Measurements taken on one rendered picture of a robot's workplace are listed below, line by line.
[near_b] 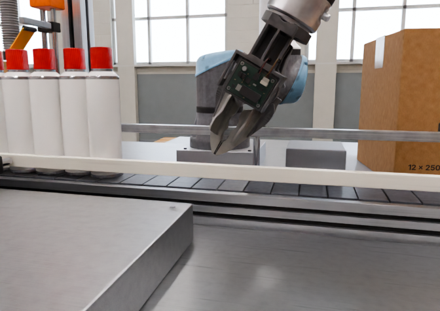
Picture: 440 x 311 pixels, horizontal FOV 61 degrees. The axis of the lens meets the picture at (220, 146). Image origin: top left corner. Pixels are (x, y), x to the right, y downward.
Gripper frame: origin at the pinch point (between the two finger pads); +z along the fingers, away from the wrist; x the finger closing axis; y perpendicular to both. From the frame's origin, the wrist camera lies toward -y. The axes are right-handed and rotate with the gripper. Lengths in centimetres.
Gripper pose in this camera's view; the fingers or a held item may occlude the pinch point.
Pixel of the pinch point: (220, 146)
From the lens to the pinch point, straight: 57.3
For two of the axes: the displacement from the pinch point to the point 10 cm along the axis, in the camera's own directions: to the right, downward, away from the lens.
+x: 8.4, 5.3, -1.2
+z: -4.9, 8.4, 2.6
